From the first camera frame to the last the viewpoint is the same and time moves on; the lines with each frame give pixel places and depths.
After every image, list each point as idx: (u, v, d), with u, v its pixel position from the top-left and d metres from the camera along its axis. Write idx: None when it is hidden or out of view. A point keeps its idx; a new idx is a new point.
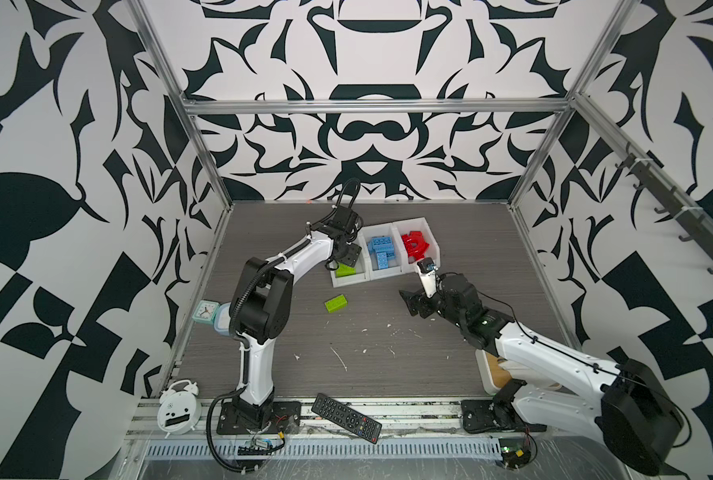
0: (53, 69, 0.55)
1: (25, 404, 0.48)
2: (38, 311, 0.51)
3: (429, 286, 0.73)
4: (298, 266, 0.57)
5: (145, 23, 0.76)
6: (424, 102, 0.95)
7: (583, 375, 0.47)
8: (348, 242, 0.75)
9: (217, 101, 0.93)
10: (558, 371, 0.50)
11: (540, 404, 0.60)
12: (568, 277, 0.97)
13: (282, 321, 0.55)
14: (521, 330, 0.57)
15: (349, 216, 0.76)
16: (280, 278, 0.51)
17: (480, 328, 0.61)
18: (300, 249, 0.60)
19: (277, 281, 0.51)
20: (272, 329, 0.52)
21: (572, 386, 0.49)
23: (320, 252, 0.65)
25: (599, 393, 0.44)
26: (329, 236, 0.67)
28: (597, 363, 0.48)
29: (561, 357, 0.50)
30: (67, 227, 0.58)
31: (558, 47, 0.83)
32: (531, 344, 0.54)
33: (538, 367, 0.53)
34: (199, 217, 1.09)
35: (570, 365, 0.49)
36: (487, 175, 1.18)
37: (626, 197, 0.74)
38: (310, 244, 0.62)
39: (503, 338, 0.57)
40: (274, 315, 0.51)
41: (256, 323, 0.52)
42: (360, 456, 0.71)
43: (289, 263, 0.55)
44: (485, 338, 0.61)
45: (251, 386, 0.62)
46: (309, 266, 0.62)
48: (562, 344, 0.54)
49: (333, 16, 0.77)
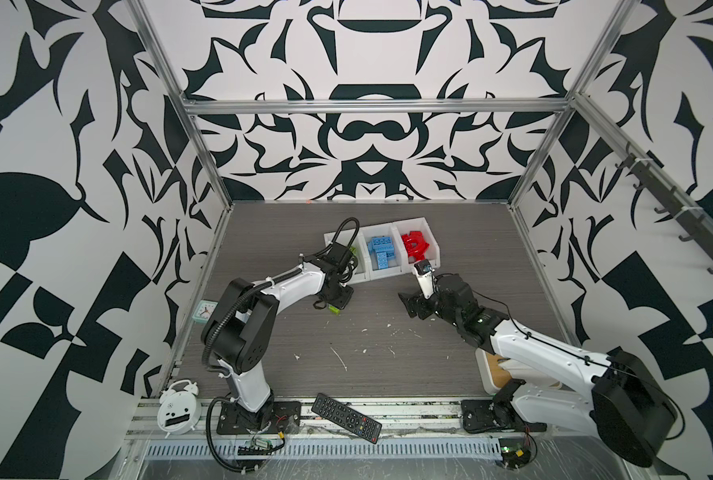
0: (53, 69, 0.55)
1: (26, 404, 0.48)
2: (38, 310, 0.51)
3: (426, 287, 0.75)
4: (286, 293, 0.54)
5: (145, 23, 0.76)
6: (424, 102, 0.95)
7: (574, 368, 0.47)
8: (337, 278, 0.70)
9: (217, 101, 0.93)
10: (550, 366, 0.51)
11: (539, 403, 0.60)
12: (567, 277, 0.98)
13: (259, 353, 0.50)
14: (515, 326, 0.59)
15: (344, 252, 0.74)
16: (263, 303, 0.47)
17: (476, 326, 0.62)
18: (289, 277, 0.57)
19: (260, 306, 0.47)
20: (247, 361, 0.47)
21: (565, 380, 0.49)
23: (310, 285, 0.62)
25: (590, 385, 0.45)
26: (320, 269, 0.64)
28: (588, 355, 0.48)
29: (553, 351, 0.51)
30: (67, 227, 0.58)
31: (558, 47, 0.83)
32: (525, 340, 0.55)
33: (532, 363, 0.54)
34: (199, 217, 1.09)
35: (562, 358, 0.50)
36: (487, 175, 1.18)
37: (626, 197, 0.74)
38: (300, 274, 0.59)
39: (498, 335, 0.58)
40: (251, 344, 0.46)
41: (229, 352, 0.47)
42: (360, 456, 0.71)
43: (276, 289, 0.52)
44: (481, 336, 0.61)
45: (242, 398, 0.60)
46: (296, 298, 0.59)
48: (555, 339, 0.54)
49: (333, 16, 0.77)
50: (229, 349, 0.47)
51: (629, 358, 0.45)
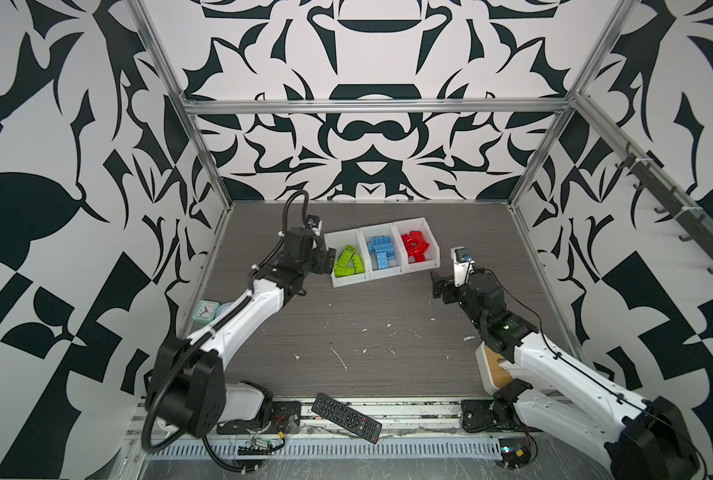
0: (53, 69, 0.55)
1: (26, 404, 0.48)
2: (38, 311, 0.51)
3: (458, 276, 0.72)
4: (233, 336, 0.47)
5: (145, 23, 0.76)
6: (424, 102, 0.95)
7: (605, 402, 0.45)
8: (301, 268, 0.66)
9: (216, 101, 0.94)
10: (577, 393, 0.49)
11: (546, 417, 0.58)
12: (567, 277, 0.98)
13: (213, 412, 0.44)
14: (545, 343, 0.56)
15: (299, 243, 0.61)
16: (206, 361, 0.42)
17: (501, 332, 0.60)
18: (233, 317, 0.49)
19: (203, 365, 0.41)
20: (201, 425, 0.42)
21: (589, 411, 0.48)
23: (261, 310, 0.53)
25: (619, 424, 0.43)
26: (277, 285, 0.57)
28: (622, 393, 0.46)
29: (584, 379, 0.49)
30: (67, 228, 0.58)
31: (557, 48, 0.83)
32: (553, 360, 0.53)
33: (554, 385, 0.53)
34: (199, 217, 1.09)
35: (593, 390, 0.47)
36: (487, 175, 1.18)
37: (626, 197, 0.74)
38: (246, 307, 0.52)
39: (524, 347, 0.56)
40: (202, 408, 0.41)
41: (179, 421, 0.41)
42: (360, 456, 0.71)
43: (220, 336, 0.46)
44: (504, 343, 0.59)
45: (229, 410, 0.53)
46: (250, 331, 0.51)
48: (586, 365, 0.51)
49: (333, 16, 0.77)
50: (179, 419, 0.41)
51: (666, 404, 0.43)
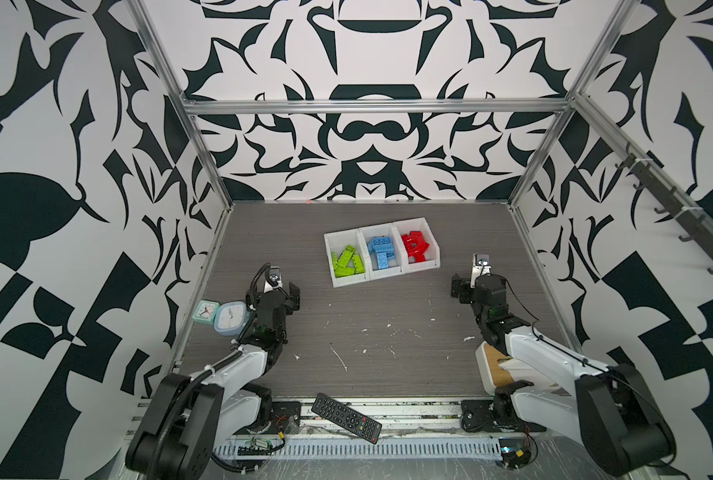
0: (53, 69, 0.55)
1: (25, 404, 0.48)
2: (38, 310, 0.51)
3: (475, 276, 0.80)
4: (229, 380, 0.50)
5: (145, 23, 0.76)
6: (424, 102, 0.95)
7: (570, 366, 0.49)
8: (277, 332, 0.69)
9: (217, 101, 0.93)
10: (551, 367, 0.53)
11: (538, 401, 0.60)
12: (567, 277, 0.98)
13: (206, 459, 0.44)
14: (531, 330, 0.62)
15: (272, 311, 0.64)
16: (207, 394, 0.43)
17: (496, 327, 0.66)
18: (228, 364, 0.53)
19: (203, 399, 0.43)
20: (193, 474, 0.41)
21: (560, 380, 0.52)
23: (252, 367, 0.58)
25: None
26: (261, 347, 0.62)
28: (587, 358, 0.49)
29: (556, 352, 0.53)
30: (67, 227, 0.58)
31: (557, 48, 0.83)
32: (535, 341, 0.58)
33: (537, 367, 0.57)
34: (199, 217, 1.09)
35: (561, 358, 0.52)
36: (487, 175, 1.18)
37: (626, 197, 0.74)
38: (241, 359, 0.56)
39: (512, 333, 0.62)
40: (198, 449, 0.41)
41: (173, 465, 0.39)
42: (360, 456, 0.71)
43: (217, 376, 0.48)
44: (498, 337, 0.65)
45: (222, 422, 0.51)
46: (240, 384, 0.54)
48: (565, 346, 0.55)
49: (333, 16, 0.77)
50: (166, 462, 0.40)
51: (631, 371, 0.45)
